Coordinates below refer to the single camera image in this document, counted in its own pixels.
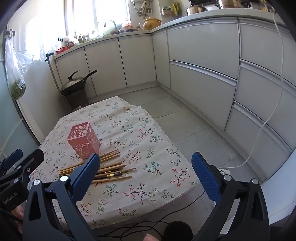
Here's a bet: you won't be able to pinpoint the narrow white cabinet door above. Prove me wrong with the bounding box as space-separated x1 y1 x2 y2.
151 29 172 90

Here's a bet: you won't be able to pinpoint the white kitchen countertop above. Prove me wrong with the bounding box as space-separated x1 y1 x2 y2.
53 7 285 58

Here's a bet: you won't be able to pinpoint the black cable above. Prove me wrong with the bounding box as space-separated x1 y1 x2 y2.
105 190 206 239

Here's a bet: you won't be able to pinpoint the hanging kitchen utensils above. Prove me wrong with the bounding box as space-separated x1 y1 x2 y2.
133 0 151 19

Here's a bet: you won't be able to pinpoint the black foam ball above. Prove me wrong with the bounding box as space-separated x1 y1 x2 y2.
163 221 193 241

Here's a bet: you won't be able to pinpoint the dark brown bin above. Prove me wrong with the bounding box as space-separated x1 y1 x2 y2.
61 89 89 110

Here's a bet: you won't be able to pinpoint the white cable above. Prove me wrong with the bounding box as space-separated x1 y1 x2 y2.
218 9 284 169

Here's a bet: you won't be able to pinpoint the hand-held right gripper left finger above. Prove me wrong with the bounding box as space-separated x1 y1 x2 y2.
22 153 101 241

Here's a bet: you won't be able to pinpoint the floral tablecloth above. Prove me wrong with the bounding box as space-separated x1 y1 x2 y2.
29 96 200 230

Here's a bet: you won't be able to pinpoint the person's left hand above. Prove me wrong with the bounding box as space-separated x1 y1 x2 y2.
14 205 25 218

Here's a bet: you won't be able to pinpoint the pale green jug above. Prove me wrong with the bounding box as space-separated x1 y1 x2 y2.
102 23 116 36

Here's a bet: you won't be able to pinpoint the steel pots on counter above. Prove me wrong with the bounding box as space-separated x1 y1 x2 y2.
187 0 208 16

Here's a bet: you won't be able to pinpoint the plastic bag of greens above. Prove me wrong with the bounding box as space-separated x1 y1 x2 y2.
5 35 35 100

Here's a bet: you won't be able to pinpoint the white cabinet drawer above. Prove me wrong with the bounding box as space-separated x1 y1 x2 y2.
169 61 237 131
233 60 296 149
166 19 240 80
239 19 296 86
225 102 293 182

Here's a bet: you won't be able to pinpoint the black wok with lid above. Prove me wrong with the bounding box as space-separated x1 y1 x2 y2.
60 70 98 96

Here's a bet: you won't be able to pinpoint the brown clay pot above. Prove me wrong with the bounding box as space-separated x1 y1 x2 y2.
142 17 162 31

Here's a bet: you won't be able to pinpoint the stainless steel pot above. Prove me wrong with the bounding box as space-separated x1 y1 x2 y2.
215 0 251 10

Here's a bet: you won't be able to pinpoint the window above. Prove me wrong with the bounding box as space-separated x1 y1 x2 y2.
25 0 131 54

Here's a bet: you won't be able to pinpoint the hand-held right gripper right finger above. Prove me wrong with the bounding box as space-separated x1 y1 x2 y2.
191 152 270 241

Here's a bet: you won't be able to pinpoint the pink perforated utensil holder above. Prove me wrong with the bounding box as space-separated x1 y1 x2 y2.
65 121 100 160

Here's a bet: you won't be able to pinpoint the brown ribbed lid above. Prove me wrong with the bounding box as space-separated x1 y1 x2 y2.
119 24 136 33

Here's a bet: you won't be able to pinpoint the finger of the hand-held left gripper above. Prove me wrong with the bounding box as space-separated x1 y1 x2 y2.
0 149 23 174
0 149 45 186

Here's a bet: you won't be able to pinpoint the pile of wooden chopsticks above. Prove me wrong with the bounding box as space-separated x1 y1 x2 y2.
59 148 137 184

